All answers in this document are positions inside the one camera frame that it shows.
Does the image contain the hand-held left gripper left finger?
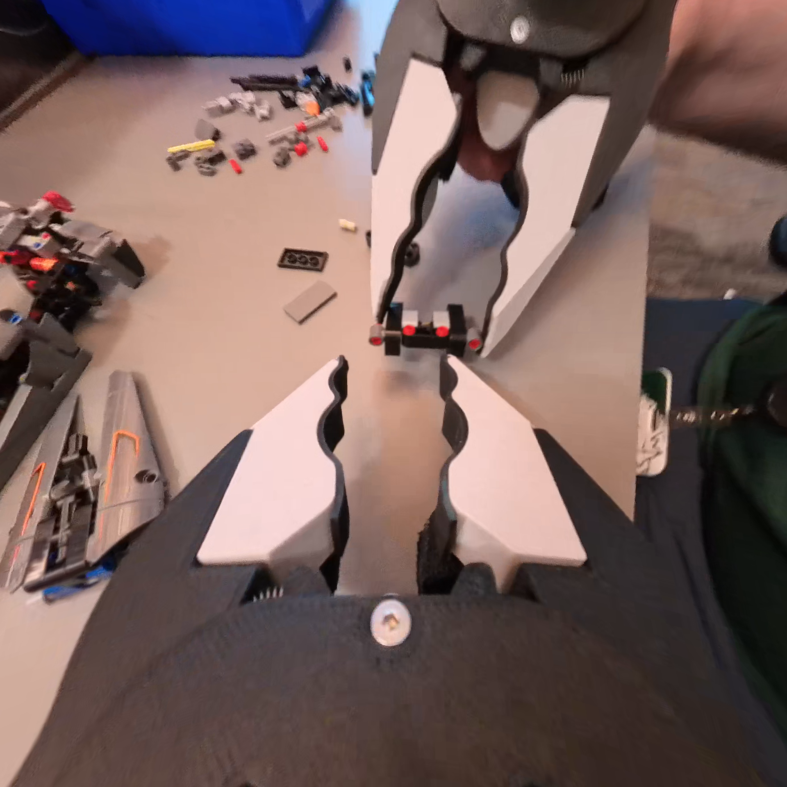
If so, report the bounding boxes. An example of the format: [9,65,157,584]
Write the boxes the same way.
[196,355,350,568]

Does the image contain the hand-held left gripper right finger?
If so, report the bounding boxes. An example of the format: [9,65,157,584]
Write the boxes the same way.
[438,353,589,573]

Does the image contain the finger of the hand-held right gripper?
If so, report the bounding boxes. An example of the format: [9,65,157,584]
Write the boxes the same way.
[370,57,463,336]
[481,94,611,359]

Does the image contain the black lego frame assembly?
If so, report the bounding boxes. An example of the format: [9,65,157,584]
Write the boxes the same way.
[382,303,468,357]

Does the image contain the person's right forearm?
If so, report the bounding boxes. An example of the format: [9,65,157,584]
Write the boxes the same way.
[652,0,787,162]

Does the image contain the pile of loose lego pieces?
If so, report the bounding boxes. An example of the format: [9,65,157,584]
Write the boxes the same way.
[165,54,377,179]

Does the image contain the black curved lego beam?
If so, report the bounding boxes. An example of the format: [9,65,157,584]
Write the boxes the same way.
[366,230,423,266]

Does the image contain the black three-hole lego plate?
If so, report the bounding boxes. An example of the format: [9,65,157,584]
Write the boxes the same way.
[277,248,329,272]

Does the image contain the grey flat lego tile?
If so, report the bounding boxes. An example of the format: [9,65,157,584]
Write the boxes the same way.
[283,281,338,325]

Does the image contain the partly built lego car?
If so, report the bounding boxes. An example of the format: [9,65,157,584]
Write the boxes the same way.
[0,192,147,487]

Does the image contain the dark printed lego box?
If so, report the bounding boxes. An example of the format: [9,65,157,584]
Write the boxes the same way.
[0,0,84,127]

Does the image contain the person's right hand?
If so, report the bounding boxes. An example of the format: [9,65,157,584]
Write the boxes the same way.
[458,123,523,185]

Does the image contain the blue storage bin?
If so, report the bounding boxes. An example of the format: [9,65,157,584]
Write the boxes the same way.
[40,0,339,58]

